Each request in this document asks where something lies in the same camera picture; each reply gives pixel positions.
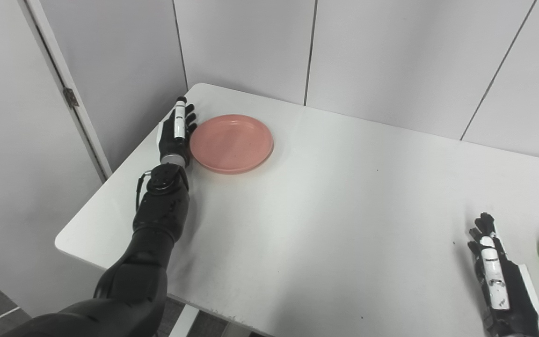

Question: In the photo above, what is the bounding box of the white table leg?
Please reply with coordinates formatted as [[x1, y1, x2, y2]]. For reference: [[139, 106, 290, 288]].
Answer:
[[168, 304, 201, 337]]

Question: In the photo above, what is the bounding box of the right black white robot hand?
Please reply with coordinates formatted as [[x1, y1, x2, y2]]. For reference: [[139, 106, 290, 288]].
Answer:
[[467, 212, 539, 337]]

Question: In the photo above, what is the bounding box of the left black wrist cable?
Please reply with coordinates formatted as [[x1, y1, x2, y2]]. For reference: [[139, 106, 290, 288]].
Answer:
[[135, 170, 153, 212]]

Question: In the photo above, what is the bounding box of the pink round plate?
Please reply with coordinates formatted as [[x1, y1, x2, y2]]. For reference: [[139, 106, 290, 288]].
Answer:
[[189, 114, 275, 175]]

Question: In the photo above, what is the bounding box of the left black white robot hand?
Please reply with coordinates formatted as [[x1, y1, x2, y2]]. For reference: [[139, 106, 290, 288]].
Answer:
[[156, 96, 198, 168]]

